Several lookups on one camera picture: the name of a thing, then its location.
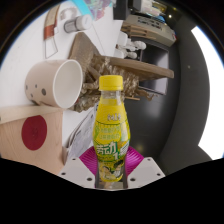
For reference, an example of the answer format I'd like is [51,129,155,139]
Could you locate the flat round red coaster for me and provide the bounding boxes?
[21,114,48,152]

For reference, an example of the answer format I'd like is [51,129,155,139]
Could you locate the cream spotted mug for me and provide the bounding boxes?
[24,59,84,110]

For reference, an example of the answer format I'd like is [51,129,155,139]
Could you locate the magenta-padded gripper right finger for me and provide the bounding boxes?
[124,145,167,189]

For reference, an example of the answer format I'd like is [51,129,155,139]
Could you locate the small grey-white cup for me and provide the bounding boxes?
[63,13,93,34]

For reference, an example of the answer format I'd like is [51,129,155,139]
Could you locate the white plaster bust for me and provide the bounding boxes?
[116,31,147,51]
[114,49,138,60]

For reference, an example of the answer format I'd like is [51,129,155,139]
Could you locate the wooden ruler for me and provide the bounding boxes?
[43,3,64,60]

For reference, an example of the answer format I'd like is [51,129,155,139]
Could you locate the golden carved root sculpture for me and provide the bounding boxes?
[68,31,175,113]

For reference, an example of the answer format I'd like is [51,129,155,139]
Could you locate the long ceiling light strip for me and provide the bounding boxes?
[190,25,224,160]

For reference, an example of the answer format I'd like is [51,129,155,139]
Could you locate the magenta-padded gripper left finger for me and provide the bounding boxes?
[57,145,101,189]

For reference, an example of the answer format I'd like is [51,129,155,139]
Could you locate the yellow drink bottle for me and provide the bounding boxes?
[92,74,132,184]

